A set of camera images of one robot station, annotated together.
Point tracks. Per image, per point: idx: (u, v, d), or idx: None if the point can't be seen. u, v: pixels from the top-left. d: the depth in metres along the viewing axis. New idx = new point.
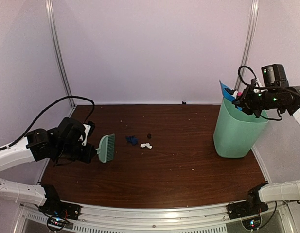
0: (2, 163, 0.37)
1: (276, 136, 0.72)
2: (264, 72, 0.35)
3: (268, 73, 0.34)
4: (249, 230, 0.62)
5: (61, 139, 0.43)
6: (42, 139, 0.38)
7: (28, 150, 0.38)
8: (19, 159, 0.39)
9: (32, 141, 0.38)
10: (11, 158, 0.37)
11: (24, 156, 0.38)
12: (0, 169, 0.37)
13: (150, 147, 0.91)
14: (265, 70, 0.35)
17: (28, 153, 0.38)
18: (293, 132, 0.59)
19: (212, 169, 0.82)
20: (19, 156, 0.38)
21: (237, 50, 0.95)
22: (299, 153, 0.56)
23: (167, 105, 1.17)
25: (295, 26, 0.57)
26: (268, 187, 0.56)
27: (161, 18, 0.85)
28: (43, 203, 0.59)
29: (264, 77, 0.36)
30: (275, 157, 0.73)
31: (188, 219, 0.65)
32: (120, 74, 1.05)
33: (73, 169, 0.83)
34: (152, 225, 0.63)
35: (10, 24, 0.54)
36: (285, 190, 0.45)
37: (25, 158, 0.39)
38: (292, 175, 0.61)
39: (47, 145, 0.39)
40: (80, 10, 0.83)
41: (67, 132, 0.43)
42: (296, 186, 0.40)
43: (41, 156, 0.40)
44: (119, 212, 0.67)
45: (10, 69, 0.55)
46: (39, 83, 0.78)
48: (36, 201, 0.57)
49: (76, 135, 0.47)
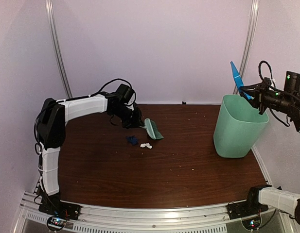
0: (82, 107, 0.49)
1: (273, 142, 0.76)
2: (288, 77, 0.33)
3: (291, 80, 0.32)
4: (249, 230, 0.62)
5: (122, 97, 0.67)
6: (111, 96, 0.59)
7: (106, 100, 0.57)
8: (94, 108, 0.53)
9: (105, 95, 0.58)
10: (89, 106, 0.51)
11: (97, 104, 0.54)
12: (80, 112, 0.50)
13: (150, 147, 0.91)
14: (289, 75, 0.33)
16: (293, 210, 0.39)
17: (103, 103, 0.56)
18: (291, 152, 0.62)
19: (212, 169, 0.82)
20: (96, 104, 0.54)
21: (237, 50, 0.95)
22: (293, 174, 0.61)
23: (167, 105, 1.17)
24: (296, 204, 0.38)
25: (295, 26, 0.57)
26: (268, 190, 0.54)
27: (161, 17, 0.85)
28: (54, 192, 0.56)
29: (286, 83, 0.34)
30: (271, 159, 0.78)
31: (188, 218, 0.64)
32: (120, 73, 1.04)
33: (73, 169, 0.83)
34: (152, 225, 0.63)
35: (11, 24, 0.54)
36: (283, 200, 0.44)
37: (97, 108, 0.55)
38: (282, 185, 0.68)
39: (114, 99, 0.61)
40: (80, 10, 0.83)
41: (125, 92, 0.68)
42: (292, 200, 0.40)
43: (109, 107, 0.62)
44: (119, 212, 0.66)
45: (10, 68, 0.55)
46: (39, 82, 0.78)
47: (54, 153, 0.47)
48: (52, 187, 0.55)
49: (130, 96, 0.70)
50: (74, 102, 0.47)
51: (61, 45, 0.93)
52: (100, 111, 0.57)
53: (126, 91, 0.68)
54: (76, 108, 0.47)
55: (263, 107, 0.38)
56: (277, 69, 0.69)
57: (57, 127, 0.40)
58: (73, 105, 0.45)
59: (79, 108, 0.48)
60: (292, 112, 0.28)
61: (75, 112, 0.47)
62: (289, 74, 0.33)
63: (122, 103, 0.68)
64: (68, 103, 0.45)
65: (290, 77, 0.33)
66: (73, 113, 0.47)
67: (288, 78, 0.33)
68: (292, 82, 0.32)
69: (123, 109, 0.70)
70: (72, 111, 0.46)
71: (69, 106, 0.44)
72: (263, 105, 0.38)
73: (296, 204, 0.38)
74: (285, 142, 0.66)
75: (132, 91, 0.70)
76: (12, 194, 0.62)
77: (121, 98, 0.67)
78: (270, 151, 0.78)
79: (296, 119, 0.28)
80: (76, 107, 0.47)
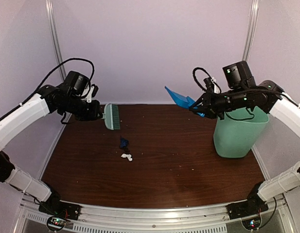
0: (19, 122, 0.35)
1: (273, 141, 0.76)
2: (229, 72, 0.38)
3: (234, 72, 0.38)
4: (249, 230, 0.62)
5: (71, 89, 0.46)
6: (52, 90, 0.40)
7: (44, 100, 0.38)
8: (31, 117, 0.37)
9: (42, 92, 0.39)
10: (26, 116, 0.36)
11: (38, 109, 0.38)
12: (16, 131, 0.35)
13: (131, 159, 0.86)
14: (229, 70, 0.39)
16: None
17: (41, 106, 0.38)
18: (290, 150, 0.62)
19: (212, 169, 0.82)
20: (34, 110, 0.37)
21: (237, 49, 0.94)
22: None
23: (167, 105, 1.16)
24: None
25: (295, 26, 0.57)
26: (264, 187, 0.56)
27: (161, 17, 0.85)
28: (45, 198, 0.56)
29: (228, 77, 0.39)
30: (271, 159, 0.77)
31: (188, 218, 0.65)
32: (119, 73, 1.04)
33: (73, 169, 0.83)
34: (152, 225, 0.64)
35: (10, 24, 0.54)
36: (285, 182, 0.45)
37: (38, 114, 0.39)
38: None
39: (58, 94, 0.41)
40: (79, 10, 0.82)
41: (75, 82, 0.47)
42: (293, 174, 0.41)
43: (54, 106, 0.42)
44: (119, 212, 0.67)
45: (10, 68, 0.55)
46: (38, 82, 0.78)
47: (14, 175, 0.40)
48: (44, 192, 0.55)
49: (83, 86, 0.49)
50: (1, 123, 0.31)
51: (61, 45, 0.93)
52: (44, 115, 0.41)
53: (75, 79, 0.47)
54: (9, 127, 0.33)
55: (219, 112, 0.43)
56: (278, 68, 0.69)
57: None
58: (2, 127, 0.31)
59: (12, 128, 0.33)
60: (257, 101, 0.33)
61: (12, 133, 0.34)
62: (228, 68, 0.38)
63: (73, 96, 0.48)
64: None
65: (230, 71, 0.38)
66: (10, 134, 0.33)
67: (230, 73, 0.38)
68: (232, 75, 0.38)
69: (76, 104, 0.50)
70: (6, 134, 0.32)
71: None
72: (219, 111, 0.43)
73: None
74: (284, 141, 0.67)
75: (85, 80, 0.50)
76: (11, 195, 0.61)
77: (69, 91, 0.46)
78: (270, 151, 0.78)
79: (261, 102, 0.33)
80: (8, 129, 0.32)
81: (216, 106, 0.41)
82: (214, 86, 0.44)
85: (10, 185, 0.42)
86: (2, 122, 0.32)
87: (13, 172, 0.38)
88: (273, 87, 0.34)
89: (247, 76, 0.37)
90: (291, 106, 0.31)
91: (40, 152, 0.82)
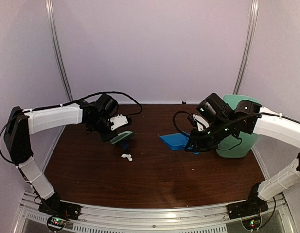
0: (54, 119, 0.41)
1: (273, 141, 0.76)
2: (202, 110, 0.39)
3: (207, 108, 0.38)
4: (249, 230, 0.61)
5: (102, 109, 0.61)
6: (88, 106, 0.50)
7: (81, 111, 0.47)
8: (65, 119, 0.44)
9: (80, 104, 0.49)
10: (61, 116, 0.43)
11: (72, 115, 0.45)
12: (47, 125, 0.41)
13: (131, 159, 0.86)
14: (202, 108, 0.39)
16: None
17: (76, 114, 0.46)
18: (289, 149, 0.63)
19: (212, 169, 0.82)
20: (69, 115, 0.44)
21: (237, 49, 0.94)
22: None
23: (167, 105, 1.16)
24: None
25: (295, 25, 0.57)
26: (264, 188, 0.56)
27: (160, 17, 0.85)
28: (48, 195, 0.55)
29: (204, 113, 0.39)
30: (270, 159, 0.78)
31: (188, 218, 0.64)
32: (119, 73, 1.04)
33: (73, 169, 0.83)
34: (152, 225, 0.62)
35: (10, 24, 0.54)
36: (284, 180, 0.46)
37: (71, 119, 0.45)
38: None
39: (93, 109, 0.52)
40: (80, 10, 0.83)
41: (106, 104, 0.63)
42: (293, 173, 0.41)
43: (86, 118, 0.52)
44: (119, 212, 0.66)
45: (11, 69, 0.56)
46: (37, 81, 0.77)
47: (29, 164, 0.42)
48: (47, 190, 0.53)
49: (111, 107, 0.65)
50: (41, 112, 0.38)
51: (61, 45, 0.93)
52: (75, 122, 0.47)
53: (107, 102, 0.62)
54: (44, 119, 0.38)
55: (212, 146, 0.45)
56: (278, 67, 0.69)
57: (19, 144, 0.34)
58: (39, 116, 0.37)
59: (46, 120, 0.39)
60: (238, 126, 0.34)
61: (44, 124, 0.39)
62: (200, 107, 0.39)
63: (103, 115, 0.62)
64: (34, 113, 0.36)
65: (203, 109, 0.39)
66: (41, 125, 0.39)
67: (204, 110, 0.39)
68: (206, 111, 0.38)
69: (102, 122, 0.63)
70: (38, 124, 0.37)
71: (33, 117, 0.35)
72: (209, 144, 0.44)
73: None
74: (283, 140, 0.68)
75: (113, 103, 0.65)
76: (11, 194, 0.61)
77: (101, 110, 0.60)
78: (271, 152, 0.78)
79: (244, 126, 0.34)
80: (43, 119, 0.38)
81: (205, 141, 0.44)
82: (198, 123, 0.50)
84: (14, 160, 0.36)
85: (23, 173, 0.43)
86: (41, 112, 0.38)
87: (30, 158, 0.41)
88: (250, 107, 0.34)
89: (221, 107, 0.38)
90: (270, 119, 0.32)
91: (41, 151, 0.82)
